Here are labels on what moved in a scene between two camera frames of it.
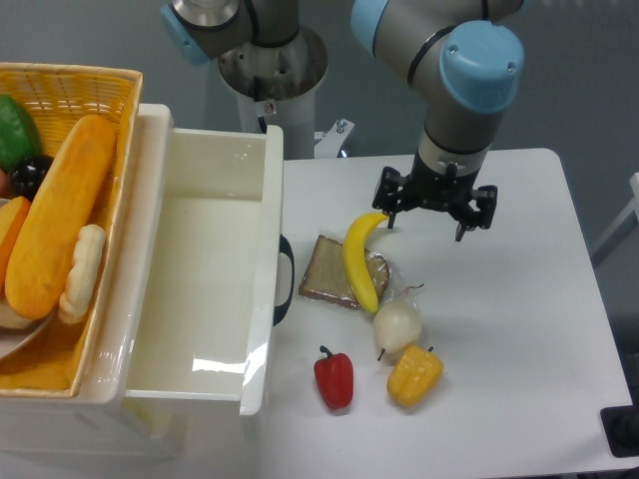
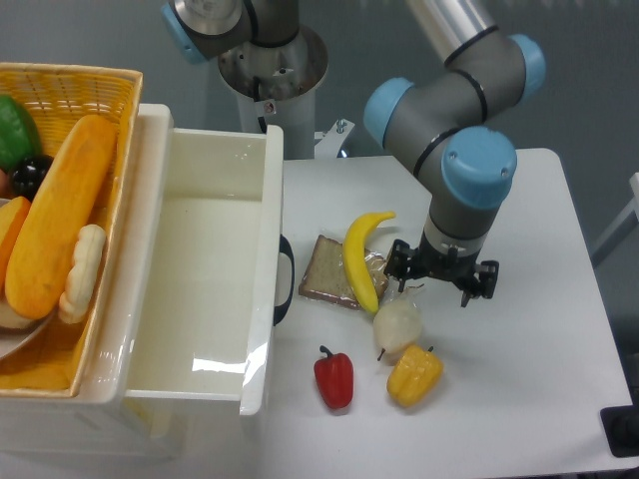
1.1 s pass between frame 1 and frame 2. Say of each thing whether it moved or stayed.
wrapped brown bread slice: stayed
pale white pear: stayed
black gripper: moved
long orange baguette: stayed
